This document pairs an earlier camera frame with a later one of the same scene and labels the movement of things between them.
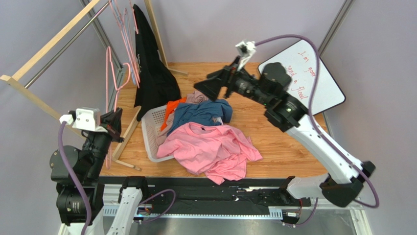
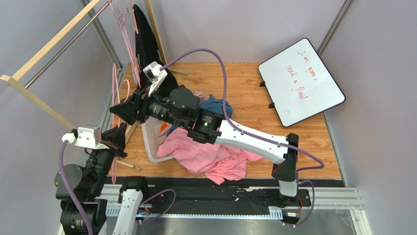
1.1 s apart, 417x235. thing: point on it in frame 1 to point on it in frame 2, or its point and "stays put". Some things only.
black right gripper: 230,80 to 140,106
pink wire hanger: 122,82 to 115,78
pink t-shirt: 220,152 stays put
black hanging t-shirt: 156,84 stays put
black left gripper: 112,121 to 117,135
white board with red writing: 300,60 stays put
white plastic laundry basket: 151,126 stays put
